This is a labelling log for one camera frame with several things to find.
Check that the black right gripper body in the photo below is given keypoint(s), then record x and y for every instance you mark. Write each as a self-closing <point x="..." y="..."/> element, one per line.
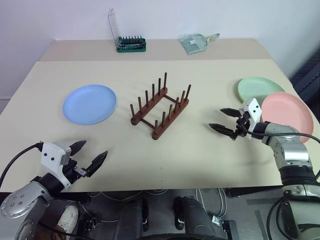
<point x="241" y="125"/>

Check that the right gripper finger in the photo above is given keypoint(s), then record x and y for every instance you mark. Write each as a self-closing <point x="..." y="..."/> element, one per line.
<point x="231" y="112"/>
<point x="222" y="128"/>

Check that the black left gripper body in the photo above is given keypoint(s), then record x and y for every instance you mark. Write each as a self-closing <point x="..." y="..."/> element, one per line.
<point x="72" y="172"/>

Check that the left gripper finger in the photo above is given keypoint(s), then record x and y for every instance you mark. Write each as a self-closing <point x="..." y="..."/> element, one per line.
<point x="98" y="162"/>
<point x="78" y="147"/>

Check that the green plate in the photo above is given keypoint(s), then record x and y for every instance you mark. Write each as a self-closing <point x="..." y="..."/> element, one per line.
<point x="255" y="87"/>

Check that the blue plate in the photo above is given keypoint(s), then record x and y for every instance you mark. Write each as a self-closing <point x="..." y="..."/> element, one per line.
<point x="88" y="105"/>

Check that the red plate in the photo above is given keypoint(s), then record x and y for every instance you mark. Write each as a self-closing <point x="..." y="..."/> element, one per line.
<point x="287" y="110"/>

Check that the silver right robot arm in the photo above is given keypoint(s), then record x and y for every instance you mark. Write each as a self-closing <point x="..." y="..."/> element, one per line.
<point x="292" y="152"/>

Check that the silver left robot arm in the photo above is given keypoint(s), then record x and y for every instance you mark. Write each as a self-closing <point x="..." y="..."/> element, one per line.
<point x="20" y="202"/>

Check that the wooden dish rack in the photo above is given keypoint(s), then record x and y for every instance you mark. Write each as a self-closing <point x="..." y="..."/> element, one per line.
<point x="160" y="132"/>

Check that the white sneaker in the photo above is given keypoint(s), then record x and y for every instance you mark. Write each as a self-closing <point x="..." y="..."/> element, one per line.
<point x="67" y="216"/>

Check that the dark rounded shape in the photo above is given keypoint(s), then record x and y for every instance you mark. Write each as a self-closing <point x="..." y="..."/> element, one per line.
<point x="197" y="215"/>
<point x="130" y="220"/>

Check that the clear green dustpan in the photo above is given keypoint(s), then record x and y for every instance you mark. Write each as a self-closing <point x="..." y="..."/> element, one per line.
<point x="193" y="45"/>

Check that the black ribbed object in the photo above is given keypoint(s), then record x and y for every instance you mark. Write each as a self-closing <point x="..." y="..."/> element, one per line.
<point x="308" y="72"/>

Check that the black metal clamp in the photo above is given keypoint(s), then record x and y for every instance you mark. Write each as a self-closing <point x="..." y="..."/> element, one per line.
<point x="228" y="226"/>

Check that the green screwdriver bit set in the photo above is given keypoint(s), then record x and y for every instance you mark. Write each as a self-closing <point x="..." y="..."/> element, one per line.
<point x="131" y="47"/>

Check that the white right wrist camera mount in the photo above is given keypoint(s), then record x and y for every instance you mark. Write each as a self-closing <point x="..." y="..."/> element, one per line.
<point x="255" y="110"/>

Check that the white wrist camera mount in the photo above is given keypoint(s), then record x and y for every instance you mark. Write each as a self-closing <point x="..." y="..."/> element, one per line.
<point x="51" y="156"/>
<point x="255" y="110"/>

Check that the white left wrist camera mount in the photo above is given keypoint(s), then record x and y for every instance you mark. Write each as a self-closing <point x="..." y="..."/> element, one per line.
<point x="51" y="156"/>

